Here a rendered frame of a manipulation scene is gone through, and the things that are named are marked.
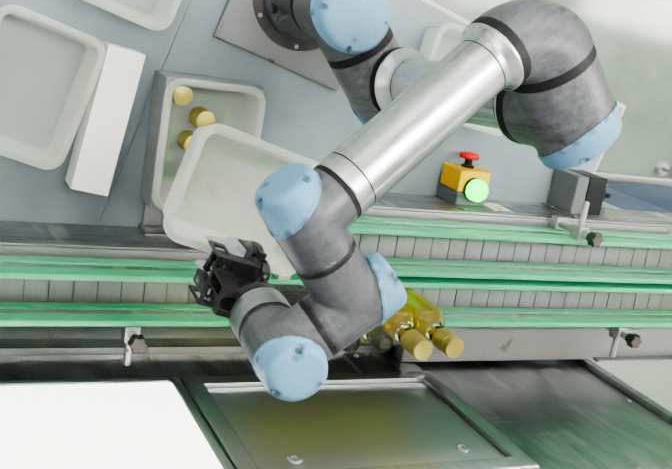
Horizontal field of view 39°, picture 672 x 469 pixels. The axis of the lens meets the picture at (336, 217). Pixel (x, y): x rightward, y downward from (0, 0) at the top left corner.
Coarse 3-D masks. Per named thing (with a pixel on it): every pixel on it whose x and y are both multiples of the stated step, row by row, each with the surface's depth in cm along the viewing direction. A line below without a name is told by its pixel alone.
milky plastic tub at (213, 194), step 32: (224, 128) 128; (192, 160) 127; (224, 160) 137; (256, 160) 139; (288, 160) 138; (192, 192) 136; (224, 192) 138; (192, 224) 137; (224, 224) 140; (256, 224) 142
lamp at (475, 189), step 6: (468, 180) 183; (474, 180) 182; (480, 180) 182; (468, 186) 182; (474, 186) 181; (480, 186) 181; (486, 186) 182; (468, 192) 181; (474, 192) 181; (480, 192) 181; (486, 192) 182; (468, 198) 183; (474, 198) 181; (480, 198) 182
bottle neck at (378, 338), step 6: (372, 330) 148; (378, 330) 148; (366, 336) 149; (372, 336) 147; (378, 336) 146; (384, 336) 146; (390, 336) 147; (372, 342) 147; (378, 342) 146; (384, 342) 148; (390, 342) 147; (378, 348) 146; (384, 348) 147; (390, 348) 147
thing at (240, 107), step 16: (176, 80) 152; (192, 80) 153; (208, 96) 162; (224, 96) 164; (240, 96) 165; (256, 96) 159; (176, 112) 161; (224, 112) 164; (240, 112) 165; (256, 112) 160; (160, 128) 154; (176, 128) 162; (192, 128) 163; (240, 128) 165; (256, 128) 160; (160, 144) 154; (176, 144) 162; (160, 160) 155; (176, 160) 163; (160, 176) 156; (160, 192) 163; (160, 208) 157
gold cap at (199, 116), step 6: (198, 108) 161; (204, 108) 161; (192, 114) 160; (198, 114) 158; (204, 114) 158; (210, 114) 159; (192, 120) 160; (198, 120) 158; (204, 120) 159; (210, 120) 159; (198, 126) 159
